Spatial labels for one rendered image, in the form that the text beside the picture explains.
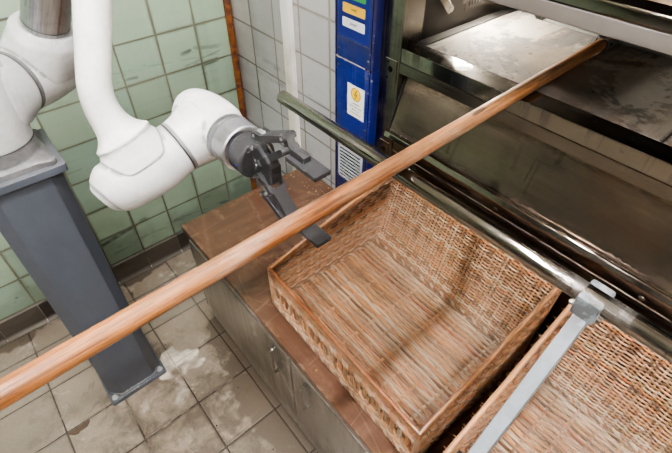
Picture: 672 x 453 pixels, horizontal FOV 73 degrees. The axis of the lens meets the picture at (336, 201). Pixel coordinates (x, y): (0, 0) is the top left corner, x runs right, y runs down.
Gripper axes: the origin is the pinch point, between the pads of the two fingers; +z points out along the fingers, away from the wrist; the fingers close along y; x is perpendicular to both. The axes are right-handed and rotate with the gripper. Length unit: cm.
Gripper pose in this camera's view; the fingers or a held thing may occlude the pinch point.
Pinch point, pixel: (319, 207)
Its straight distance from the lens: 70.1
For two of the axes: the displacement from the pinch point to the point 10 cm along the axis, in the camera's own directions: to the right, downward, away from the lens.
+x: -7.5, 4.4, -5.0
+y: 0.0, 7.5, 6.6
